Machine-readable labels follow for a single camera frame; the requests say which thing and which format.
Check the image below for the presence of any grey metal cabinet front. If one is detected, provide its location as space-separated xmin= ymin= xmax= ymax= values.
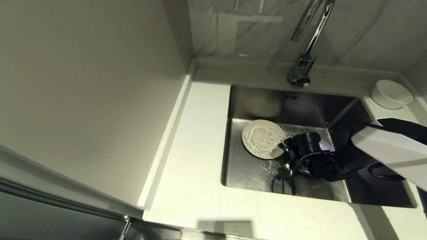
xmin=0 ymin=143 xmax=182 ymax=240

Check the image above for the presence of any small white bowl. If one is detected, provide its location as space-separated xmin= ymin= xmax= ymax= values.
xmin=371 ymin=79 xmax=414 ymax=110

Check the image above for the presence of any beige round plate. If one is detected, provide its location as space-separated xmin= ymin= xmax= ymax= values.
xmin=242 ymin=119 xmax=288 ymax=160

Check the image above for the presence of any chrome gooseneck faucet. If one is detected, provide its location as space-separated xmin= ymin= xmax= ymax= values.
xmin=288 ymin=0 xmax=335 ymax=88

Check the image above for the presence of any lilac round plate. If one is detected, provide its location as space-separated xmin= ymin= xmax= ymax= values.
xmin=318 ymin=139 xmax=335 ymax=153

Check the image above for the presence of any stainless steel sink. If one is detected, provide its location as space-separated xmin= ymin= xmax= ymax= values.
xmin=220 ymin=84 xmax=417 ymax=208

